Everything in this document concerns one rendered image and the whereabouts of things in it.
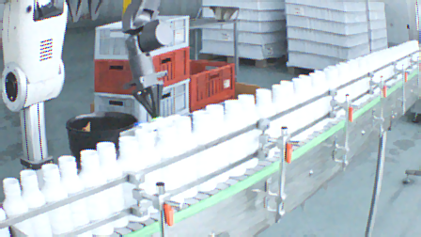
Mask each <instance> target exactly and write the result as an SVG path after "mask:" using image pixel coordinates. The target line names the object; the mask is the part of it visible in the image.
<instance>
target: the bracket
mask: <svg viewBox="0 0 421 237"><path fill-rule="evenodd" d="M409 55H410V56H409V57H410V58H411V59H410V62H411V65H409V66H410V69H412V70H413V66H412V63H416V65H417V86H415V87H416V89H417V93H414V92H413V94H416V97H417V100H419V97H420V93H419V90H420V86H419V80H420V77H419V72H421V62H420V60H419V56H418V57H417V60H416V61H413V60H412V57H413V54H409ZM392 62H393V66H395V67H394V69H393V71H394V73H395V75H394V74H393V75H392V76H393V79H395V80H397V79H398V76H397V75H396V72H401V74H402V99H400V98H399V97H398V92H397V98H398V100H401V108H400V107H398V100H397V108H400V111H401V115H404V112H405V111H406V109H405V108H404V105H405V102H406V100H405V93H404V91H405V82H406V83H407V73H408V74H411V72H410V71H405V65H402V69H401V70H398V69H397V68H396V65H397V62H396V61H394V60H393V61H392ZM419 66H420V68H419ZM367 73H368V77H370V80H369V85H370V88H369V89H368V94H369V95H373V94H374V88H372V86H375V85H377V86H379V89H380V90H381V96H380V104H381V108H380V117H379V118H377V117H375V116H374V115H375V108H374V109H373V113H372V116H373V117H374V118H375V119H378V120H379V128H375V127H374V119H373V120H372V127H373V128H374V130H377V131H378V134H379V137H382V133H383V128H382V123H383V122H384V119H383V117H382V113H383V96H384V98H386V95H385V94H386V88H387V87H389V88H391V86H390V85H388V84H385V83H384V81H383V76H381V81H380V82H379V83H376V82H374V80H372V78H374V72H370V71H368V72H367ZM413 85H414V82H413ZM328 90H330V95H328V96H331V97H333V98H332V100H331V101H330V106H332V110H331V111H329V118H328V119H335V118H336V114H337V111H335V107H337V106H344V111H345V123H344V141H343V147H339V146H338V145H337V144H336V142H337V135H335V143H334V145H336V149H341V153H342V154H343V158H342V160H339V159H338V160H336V149H335V150H334V159H335V161H337V162H339V163H340V167H341V171H345V168H346V166H347V165H348V164H349V161H347V160H348V153H349V150H350V147H347V146H348V138H349V122H352V114H353V108H355V109H359V106H358V105H353V104H351V100H350V94H345V96H346V101H345V102H343V103H338V102H337V100H335V96H337V95H336V94H337V89H333V88H331V89H328ZM383 93H384V95H383ZM349 111H350V114H349ZM256 122H257V128H256V130H261V131H262V134H260V135H259V136H258V143H261V144H262V148H259V149H257V150H256V152H257V157H256V159H260V160H264V159H266V158H268V157H269V150H270V149H265V144H269V143H275V144H277V149H280V157H279V179H278V192H277V193H271V179H268V180H267V181H266V192H268V193H269V195H268V196H266V197H265V199H264V208H267V209H268V211H270V212H274V213H273V217H274V218H275V222H274V223H276V224H277V223H279V222H281V217H283V216H285V215H286V211H285V210H284V207H285V200H287V198H288V197H287V194H285V193H284V183H285V177H286V163H290V161H291V149H292V146H296V147H300V146H301V142H300V141H295V140H290V135H289V134H288V127H287V126H282V127H281V135H280V136H278V137H277V138H274V137H271V135H270V134H265V131H266V130H268V129H270V128H271V120H270V119H264V118H261V119H258V120H256ZM126 174H128V176H129V181H128V182H129V183H131V184H133V185H135V188H133V199H136V200H137V203H135V204H134V205H131V208H132V210H133V213H131V215H134V216H137V217H140V218H142V217H143V216H147V215H148V206H146V205H144V204H142V203H141V202H140V201H142V200H144V199H146V200H149V201H152V208H153V209H154V210H157V211H158V216H159V226H160V232H161V237H169V231H168V226H173V225H174V223H173V210H174V207H175V208H178V209H182V208H183V206H184V205H183V203H181V202H177V201H174V200H170V193H169V192H165V190H164V186H165V183H164V182H156V193H155V194H153V195H149V194H148V193H147V190H146V189H142V188H139V184H141V183H143V182H145V172H144V171H140V170H136V169H135V170H132V171H131V172H126ZM270 195H272V196H275V199H274V201H275V203H276V209H272V208H269V201H270Z"/></svg>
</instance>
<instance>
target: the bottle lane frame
mask: <svg viewBox="0 0 421 237"><path fill-rule="evenodd" d="M413 82H414V85H413ZM415 86H417V71H415V72H413V73H412V74H411V75H409V76H408V77H407V83H406V82H405V91H404V93H405V100H406V102H405V105H404V108H405V109H406V111H407V109H409V108H410V106H412V105H413V103H415V101H416V100H417V97H416V94H413V92H414V93H417V89H416V87H415ZM397 92H398V97H399V98H400V99H402V81H400V82H398V84H395V85H394V86H393V87H391V88H390V89H388V90H387V91H386V94H385V95H386V98H384V96H383V113H382V117H383V119H384V122H383V123H382V128H383V133H385V131H387V130H388V129H389V128H390V125H391V112H392V111H393V109H394V108H396V109H397V116H396V120H398V119H399V117H401V116H402V115H401V111H400V108H401V100H398V98H397ZM380 96H381V95H379V96H378V97H377V99H374V100H373V101H371V102H370V103H367V104H366V105H365V106H364V107H363V108H360V109H358V111H355V113H354V114H352V122H349V138H348V146H347V147H350V150H349V153H348V160H347V161H349V164H348V165H347V166H346V168H347V167H348V166H349V165H350V164H351V163H352V162H354V160H355V159H357V157H359V155H361V154H362V153H364V151H366V149H368V147H370V145H371V144H373V143H374V142H375V141H376V140H377V139H378V138H379V134H378V131H377V130H374V128H373V127H372V120H373V119H374V127H375V128H379V120H378V119H375V118H374V117H373V116H372V113H373V109H374V108H375V115H374V116H375V117H377V118H379V117H380V108H381V104H380ZM397 100H398V107H400V108H397ZM406 111H405V112H406ZM405 112H404V113H405ZM344 123H345V120H341V122H339V123H338V124H336V125H334V126H333V127H332V128H329V130H327V131H325V133H323V134H320V135H319V136H317V137H316V138H314V139H313V140H310V142H308V143H306V144H304V145H303V146H301V147H300V148H298V149H297V150H293V151H292V153H291V161H290V163H286V177H285V183H284V193H285V194H287V197H288V198H287V200H285V207H284V210H285V211H286V215H287V214H289V213H292V212H293V211H294V210H295V209H296V208H298V207H299V206H301V205H302V204H303V203H304V202H305V201H307V200H308V199H309V198H310V197H312V196H313V195H315V194H316V193H318V191H320V190H321V188H323V187H324V186H326V184H327V183H329V182H330V181H331V180H332V179H334V178H335V177H336V176H337V175H338V174H339V173H340V172H342V171H341V167H340V163H339V162H337V161H335V159H334V150H335V149H336V145H334V143H335V135H337V142H336V144H337V145H338V146H339V147H343V141H344ZM383 133H382V134H383ZM342 158H343V154H342V153H341V149H336V160H338V159H339V160H342ZM268 179H271V193H277V192H278V179H279V159H278V161H276V162H274V163H272V164H271V165H269V166H264V168H262V169H261V170H259V171H256V173H254V174H253V175H251V176H248V177H247V178H245V179H244V180H242V181H239V182H237V183H235V184H233V185H229V187H228V188H227V189H225V190H223V191H220V190H219V191H220V192H219V193H217V194H216V195H214V196H209V197H207V198H205V199H203V200H199V201H198V203H195V204H194V205H192V206H190V205H188V208H185V209H183V210H181V211H177V212H176V213H174V214H173V223H174V225H173V226H168V231H169V237H217V236H218V235H220V234H221V233H224V232H229V235H230V237H257V236H258V235H259V234H260V233H261V232H263V231H265V230H266V229H268V228H269V227H271V226H272V225H274V224H275V223H274V222H275V218H274V217H273V213H274V212H270V211H268V209H267V208H264V199H265V197H266V196H268V195H269V193H268V192H266V181H267V180H268ZM286 215H285V216H286ZM285 216H283V217H281V219H282V218H284V217H285ZM119 235H120V234H119ZM120 237H161V232H160V226H159V221H158V220H154V223H151V224H149V225H147V226H145V225H143V227H142V228H141V229H137V230H133V229H132V232H130V233H127V234H125V235H120Z"/></svg>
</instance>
